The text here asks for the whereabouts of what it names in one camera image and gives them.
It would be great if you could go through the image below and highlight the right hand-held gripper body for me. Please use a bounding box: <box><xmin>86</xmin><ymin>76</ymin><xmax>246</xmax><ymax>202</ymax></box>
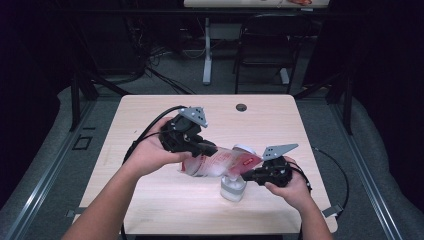
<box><xmin>255</xmin><ymin>143</ymin><xmax>300</xmax><ymax>188</ymax></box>

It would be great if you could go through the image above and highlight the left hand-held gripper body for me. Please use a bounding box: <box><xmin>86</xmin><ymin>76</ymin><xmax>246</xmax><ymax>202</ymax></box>
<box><xmin>159</xmin><ymin>106</ymin><xmax>209</xmax><ymax>155</ymax></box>

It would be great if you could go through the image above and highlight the clear snack bag red print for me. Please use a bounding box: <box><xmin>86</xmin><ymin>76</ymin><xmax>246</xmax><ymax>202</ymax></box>
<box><xmin>179</xmin><ymin>146</ymin><xmax>264</xmax><ymax>179</ymax></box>

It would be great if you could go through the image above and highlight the person's right hand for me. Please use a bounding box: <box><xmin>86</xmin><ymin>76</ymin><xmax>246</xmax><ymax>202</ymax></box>
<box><xmin>264</xmin><ymin>155</ymin><xmax>314</xmax><ymax>212</ymax></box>

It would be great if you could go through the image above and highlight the person's left hand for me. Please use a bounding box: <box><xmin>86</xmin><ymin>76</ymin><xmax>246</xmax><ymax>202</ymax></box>
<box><xmin>124</xmin><ymin>116</ymin><xmax>194</xmax><ymax>178</ymax></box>

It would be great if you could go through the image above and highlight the grey table clamp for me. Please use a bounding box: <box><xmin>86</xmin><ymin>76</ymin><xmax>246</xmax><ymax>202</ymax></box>
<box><xmin>65</xmin><ymin>207</ymin><xmax>88</xmax><ymax>218</ymax></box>
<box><xmin>319</xmin><ymin>203</ymin><xmax>345</xmax><ymax>219</ymax></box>

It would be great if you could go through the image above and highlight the white background desk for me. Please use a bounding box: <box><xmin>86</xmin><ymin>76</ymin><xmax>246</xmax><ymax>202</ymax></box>
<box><xmin>183</xmin><ymin>0</ymin><xmax>331</xmax><ymax>86</ymax></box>

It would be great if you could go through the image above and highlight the black chair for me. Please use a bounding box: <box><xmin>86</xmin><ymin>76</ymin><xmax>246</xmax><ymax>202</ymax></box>
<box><xmin>232</xmin><ymin>12</ymin><xmax>316</xmax><ymax>96</ymax></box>

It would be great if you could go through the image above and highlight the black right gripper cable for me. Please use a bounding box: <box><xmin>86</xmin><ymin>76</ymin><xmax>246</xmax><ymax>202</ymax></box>
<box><xmin>289</xmin><ymin>161</ymin><xmax>314</xmax><ymax>194</ymax></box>

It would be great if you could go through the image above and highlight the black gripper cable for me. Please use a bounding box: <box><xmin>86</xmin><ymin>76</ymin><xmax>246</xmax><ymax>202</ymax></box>
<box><xmin>289</xmin><ymin>161</ymin><xmax>314</xmax><ymax>194</ymax></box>
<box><xmin>119</xmin><ymin>104</ymin><xmax>188</xmax><ymax>240</ymax></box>

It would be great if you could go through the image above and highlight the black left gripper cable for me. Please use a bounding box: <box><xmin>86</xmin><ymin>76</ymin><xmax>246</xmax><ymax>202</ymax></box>
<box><xmin>119</xmin><ymin>104</ymin><xmax>188</xmax><ymax>240</ymax></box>

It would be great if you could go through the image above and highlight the bundle of floor cables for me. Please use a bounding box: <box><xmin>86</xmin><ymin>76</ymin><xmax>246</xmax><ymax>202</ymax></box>
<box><xmin>143</xmin><ymin>44</ymin><xmax>198</xmax><ymax>96</ymax></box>

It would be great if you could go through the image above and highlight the black cable beside table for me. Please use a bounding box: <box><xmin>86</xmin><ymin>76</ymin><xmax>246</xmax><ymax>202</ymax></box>
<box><xmin>312</xmin><ymin>147</ymin><xmax>350</xmax><ymax>214</ymax></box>

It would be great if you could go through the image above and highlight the aluminium floor rail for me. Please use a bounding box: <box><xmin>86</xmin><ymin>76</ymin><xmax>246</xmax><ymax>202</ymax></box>
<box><xmin>328</xmin><ymin>99</ymin><xmax>404</xmax><ymax>240</ymax></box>
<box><xmin>3</xmin><ymin>99</ymin><xmax>98</xmax><ymax>240</ymax></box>

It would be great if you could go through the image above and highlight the black frame post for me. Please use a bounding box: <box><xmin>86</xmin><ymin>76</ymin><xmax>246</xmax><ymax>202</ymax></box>
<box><xmin>69</xmin><ymin>68</ymin><xmax>82</xmax><ymax>132</ymax></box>

